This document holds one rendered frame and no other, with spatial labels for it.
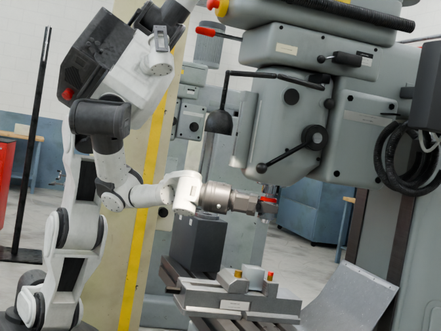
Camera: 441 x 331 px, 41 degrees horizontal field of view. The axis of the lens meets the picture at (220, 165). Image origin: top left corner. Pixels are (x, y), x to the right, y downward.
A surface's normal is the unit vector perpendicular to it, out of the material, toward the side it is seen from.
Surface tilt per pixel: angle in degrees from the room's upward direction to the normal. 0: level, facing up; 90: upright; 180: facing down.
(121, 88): 95
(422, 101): 90
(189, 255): 90
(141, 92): 58
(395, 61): 90
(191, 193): 65
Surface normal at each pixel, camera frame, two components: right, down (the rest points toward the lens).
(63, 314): 0.46, 0.36
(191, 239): -0.89, -0.13
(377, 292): -0.76, -0.57
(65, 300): 0.39, -0.81
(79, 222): 0.53, -0.03
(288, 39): 0.30, 0.10
